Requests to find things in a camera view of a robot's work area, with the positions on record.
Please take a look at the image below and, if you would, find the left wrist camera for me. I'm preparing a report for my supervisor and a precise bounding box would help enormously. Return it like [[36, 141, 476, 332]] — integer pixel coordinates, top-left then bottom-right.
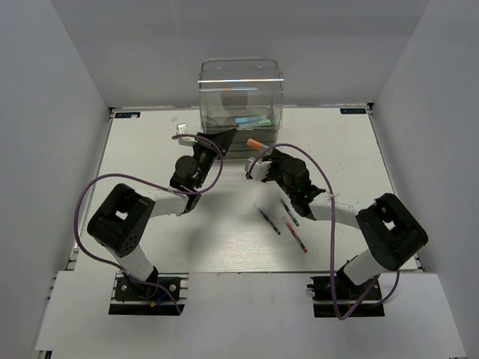
[[173, 123, 197, 147]]

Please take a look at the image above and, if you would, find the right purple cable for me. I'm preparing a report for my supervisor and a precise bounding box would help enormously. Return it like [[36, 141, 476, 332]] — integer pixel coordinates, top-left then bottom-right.
[[245, 144, 400, 321]]

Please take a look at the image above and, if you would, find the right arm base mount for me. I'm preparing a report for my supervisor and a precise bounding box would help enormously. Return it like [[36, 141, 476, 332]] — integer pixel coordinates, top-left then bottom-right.
[[306, 275, 385, 319]]

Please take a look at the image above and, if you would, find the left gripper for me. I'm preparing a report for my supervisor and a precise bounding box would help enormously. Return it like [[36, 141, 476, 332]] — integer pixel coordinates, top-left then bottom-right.
[[192, 128, 237, 188]]

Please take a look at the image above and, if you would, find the table label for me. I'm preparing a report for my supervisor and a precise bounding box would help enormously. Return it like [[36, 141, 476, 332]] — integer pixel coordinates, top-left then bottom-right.
[[115, 111, 141, 119], [340, 108, 367, 114]]

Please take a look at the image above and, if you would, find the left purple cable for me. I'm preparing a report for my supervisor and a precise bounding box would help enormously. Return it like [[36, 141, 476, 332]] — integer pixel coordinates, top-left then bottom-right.
[[73, 133, 225, 314]]

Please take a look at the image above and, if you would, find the right table label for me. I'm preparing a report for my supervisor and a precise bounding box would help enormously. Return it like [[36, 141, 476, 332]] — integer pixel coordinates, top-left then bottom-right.
[[340, 108, 367, 114]]

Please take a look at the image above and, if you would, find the green gel pen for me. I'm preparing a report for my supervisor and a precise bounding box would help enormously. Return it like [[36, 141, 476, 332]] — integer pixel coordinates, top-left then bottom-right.
[[279, 198, 299, 227]]

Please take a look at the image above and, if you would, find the red gel pen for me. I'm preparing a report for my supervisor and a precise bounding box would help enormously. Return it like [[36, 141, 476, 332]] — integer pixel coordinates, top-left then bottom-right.
[[281, 216, 308, 253]]

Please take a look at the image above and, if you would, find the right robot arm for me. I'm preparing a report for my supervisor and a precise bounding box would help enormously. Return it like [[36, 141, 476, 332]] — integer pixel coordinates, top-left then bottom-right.
[[248, 149, 428, 298]]

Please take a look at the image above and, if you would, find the orange cap highlighter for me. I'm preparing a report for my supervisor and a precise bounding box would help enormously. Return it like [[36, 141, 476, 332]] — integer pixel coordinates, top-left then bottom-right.
[[246, 138, 269, 152]]

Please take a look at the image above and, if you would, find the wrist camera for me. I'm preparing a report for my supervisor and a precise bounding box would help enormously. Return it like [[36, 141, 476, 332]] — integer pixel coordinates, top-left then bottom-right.
[[245, 157, 272, 182], [173, 123, 197, 147]]

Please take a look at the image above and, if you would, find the purple cable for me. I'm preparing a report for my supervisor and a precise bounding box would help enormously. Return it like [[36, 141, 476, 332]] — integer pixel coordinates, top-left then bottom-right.
[[245, 144, 400, 321], [73, 133, 225, 314]]

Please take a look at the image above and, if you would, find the blue cap highlighter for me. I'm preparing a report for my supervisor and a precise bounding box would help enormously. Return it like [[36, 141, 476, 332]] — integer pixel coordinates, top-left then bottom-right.
[[235, 117, 262, 125]]

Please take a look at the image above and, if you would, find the clear plastic drawer organizer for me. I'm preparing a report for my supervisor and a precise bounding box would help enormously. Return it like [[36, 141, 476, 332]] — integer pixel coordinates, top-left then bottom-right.
[[198, 58, 284, 159]]

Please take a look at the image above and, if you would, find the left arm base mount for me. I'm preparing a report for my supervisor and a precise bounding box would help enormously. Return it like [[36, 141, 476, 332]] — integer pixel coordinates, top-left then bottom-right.
[[109, 274, 189, 316]]

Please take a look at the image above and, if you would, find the purple gel pen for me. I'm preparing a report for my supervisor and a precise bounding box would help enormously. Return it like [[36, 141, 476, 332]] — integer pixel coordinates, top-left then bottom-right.
[[253, 203, 281, 236]]

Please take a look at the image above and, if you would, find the left table label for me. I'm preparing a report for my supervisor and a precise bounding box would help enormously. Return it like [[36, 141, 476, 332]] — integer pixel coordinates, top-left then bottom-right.
[[115, 111, 141, 119]]

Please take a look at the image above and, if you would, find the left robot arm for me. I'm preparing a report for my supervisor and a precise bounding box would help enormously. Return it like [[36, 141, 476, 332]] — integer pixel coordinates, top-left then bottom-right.
[[87, 129, 237, 298]]

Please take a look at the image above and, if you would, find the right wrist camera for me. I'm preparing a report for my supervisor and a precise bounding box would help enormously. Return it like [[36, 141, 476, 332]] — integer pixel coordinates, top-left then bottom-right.
[[245, 157, 272, 182]]

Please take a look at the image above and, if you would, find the green cap highlighter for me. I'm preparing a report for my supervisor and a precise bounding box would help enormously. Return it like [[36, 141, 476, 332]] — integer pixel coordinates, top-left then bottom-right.
[[257, 119, 272, 126]]

